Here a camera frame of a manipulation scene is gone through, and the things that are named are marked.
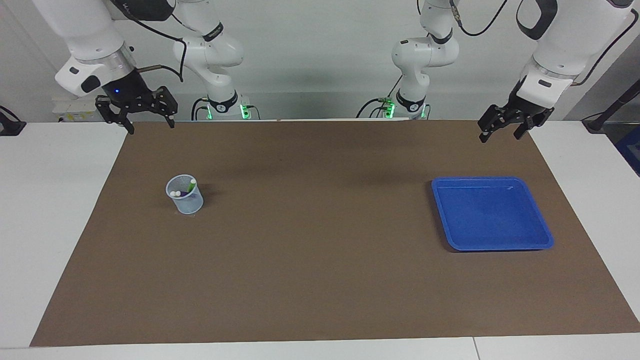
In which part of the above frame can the pale blue mesh pen cup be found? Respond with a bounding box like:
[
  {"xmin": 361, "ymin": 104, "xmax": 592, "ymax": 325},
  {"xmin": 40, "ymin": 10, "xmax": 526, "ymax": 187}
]
[{"xmin": 165, "ymin": 174, "xmax": 204, "ymax": 215}]

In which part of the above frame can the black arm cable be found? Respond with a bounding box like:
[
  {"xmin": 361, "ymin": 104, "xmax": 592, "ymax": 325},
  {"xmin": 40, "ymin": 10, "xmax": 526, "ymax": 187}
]
[
  {"xmin": 447, "ymin": 0, "xmax": 640, "ymax": 87},
  {"xmin": 107, "ymin": 0, "xmax": 188, "ymax": 83}
]

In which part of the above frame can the blue plastic tray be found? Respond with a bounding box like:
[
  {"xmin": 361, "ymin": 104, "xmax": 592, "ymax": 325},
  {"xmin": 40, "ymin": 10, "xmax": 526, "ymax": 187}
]
[{"xmin": 431, "ymin": 176, "xmax": 555, "ymax": 252}]

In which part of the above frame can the white box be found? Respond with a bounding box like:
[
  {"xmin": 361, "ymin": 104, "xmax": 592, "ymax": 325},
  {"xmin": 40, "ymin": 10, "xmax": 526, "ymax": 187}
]
[{"xmin": 51, "ymin": 97, "xmax": 110, "ymax": 123}]

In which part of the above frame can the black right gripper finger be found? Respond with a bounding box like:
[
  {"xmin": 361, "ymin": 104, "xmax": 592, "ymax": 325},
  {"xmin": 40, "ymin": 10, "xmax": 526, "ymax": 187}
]
[
  {"xmin": 95, "ymin": 96, "xmax": 135, "ymax": 135},
  {"xmin": 156, "ymin": 86, "xmax": 179, "ymax": 129}
]

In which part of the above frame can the blue crate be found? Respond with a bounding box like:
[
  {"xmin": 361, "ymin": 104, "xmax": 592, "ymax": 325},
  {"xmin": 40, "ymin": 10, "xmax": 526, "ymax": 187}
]
[{"xmin": 615, "ymin": 125, "xmax": 640, "ymax": 177}]

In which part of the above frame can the brown table mat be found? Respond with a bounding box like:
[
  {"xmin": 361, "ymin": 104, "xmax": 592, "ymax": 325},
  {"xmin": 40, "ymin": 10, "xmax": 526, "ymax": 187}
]
[{"xmin": 30, "ymin": 119, "xmax": 640, "ymax": 347}]

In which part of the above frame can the black clamp mount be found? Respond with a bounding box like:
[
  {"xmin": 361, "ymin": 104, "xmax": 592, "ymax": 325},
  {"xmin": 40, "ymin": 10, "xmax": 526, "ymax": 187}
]
[{"xmin": 0, "ymin": 106, "xmax": 27, "ymax": 137}]

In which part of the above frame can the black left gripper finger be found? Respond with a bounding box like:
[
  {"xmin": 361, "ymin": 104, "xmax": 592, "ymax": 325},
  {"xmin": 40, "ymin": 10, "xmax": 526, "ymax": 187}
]
[
  {"xmin": 514, "ymin": 109, "xmax": 555, "ymax": 140},
  {"xmin": 477, "ymin": 104, "xmax": 512, "ymax": 144}
]

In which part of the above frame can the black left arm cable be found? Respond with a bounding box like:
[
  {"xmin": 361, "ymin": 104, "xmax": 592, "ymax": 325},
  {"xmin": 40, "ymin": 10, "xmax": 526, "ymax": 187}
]
[{"xmin": 447, "ymin": 0, "xmax": 640, "ymax": 87}]

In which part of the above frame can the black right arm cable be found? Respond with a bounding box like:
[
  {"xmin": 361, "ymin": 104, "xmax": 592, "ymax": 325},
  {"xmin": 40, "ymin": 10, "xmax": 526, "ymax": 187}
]
[{"xmin": 107, "ymin": 0, "xmax": 188, "ymax": 83}]

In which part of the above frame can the black stand pole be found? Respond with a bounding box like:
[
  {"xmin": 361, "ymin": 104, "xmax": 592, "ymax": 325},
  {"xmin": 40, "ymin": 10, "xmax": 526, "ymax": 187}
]
[{"xmin": 582, "ymin": 80, "xmax": 640, "ymax": 133}]

